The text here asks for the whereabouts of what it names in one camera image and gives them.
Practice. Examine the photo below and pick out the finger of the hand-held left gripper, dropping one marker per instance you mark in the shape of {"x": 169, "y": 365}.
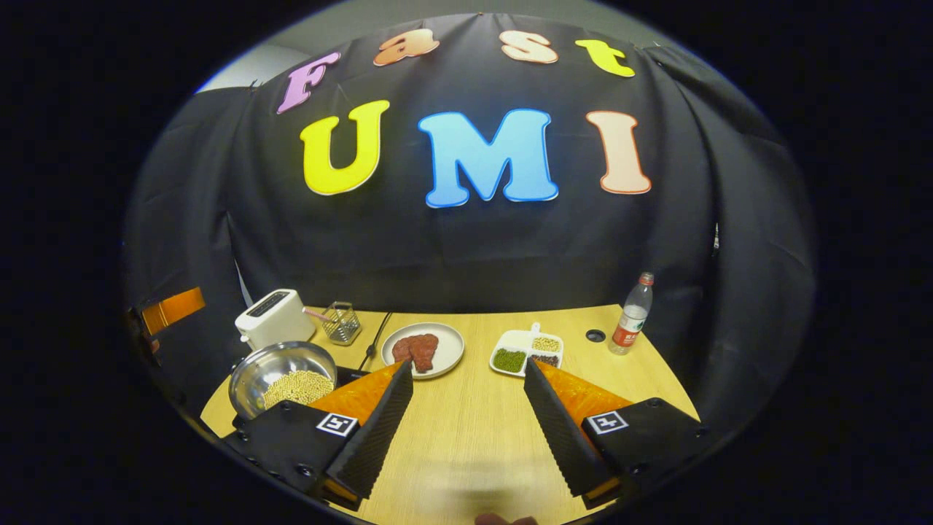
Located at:
{"x": 175, "y": 310}

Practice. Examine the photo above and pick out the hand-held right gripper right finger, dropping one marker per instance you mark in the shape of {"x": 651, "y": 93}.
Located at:
{"x": 557, "y": 430}

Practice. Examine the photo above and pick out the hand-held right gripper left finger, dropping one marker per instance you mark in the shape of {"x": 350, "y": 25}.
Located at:
{"x": 379, "y": 430}

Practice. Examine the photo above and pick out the black induction cooktop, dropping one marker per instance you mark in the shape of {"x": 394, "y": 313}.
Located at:
{"x": 351, "y": 375}

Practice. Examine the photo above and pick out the brown meat piece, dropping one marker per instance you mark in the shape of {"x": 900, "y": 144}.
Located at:
{"x": 426, "y": 351}
{"x": 401, "y": 350}

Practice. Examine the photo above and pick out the heap of soybeans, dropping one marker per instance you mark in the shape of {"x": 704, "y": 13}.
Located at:
{"x": 299, "y": 386}

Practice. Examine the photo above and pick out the white divided bean dish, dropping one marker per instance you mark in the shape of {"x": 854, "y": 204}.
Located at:
{"x": 521, "y": 343}

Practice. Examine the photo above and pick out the white toaster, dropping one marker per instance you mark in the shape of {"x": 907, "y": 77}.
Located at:
{"x": 273, "y": 321}

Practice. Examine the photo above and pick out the round white plate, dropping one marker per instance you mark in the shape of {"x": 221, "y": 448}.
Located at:
{"x": 448, "y": 350}

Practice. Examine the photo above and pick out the pink utensil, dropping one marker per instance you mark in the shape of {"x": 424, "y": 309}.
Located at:
{"x": 313, "y": 313}

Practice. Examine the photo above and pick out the clear bottle with red label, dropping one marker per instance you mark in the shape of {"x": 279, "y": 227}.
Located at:
{"x": 633, "y": 313}

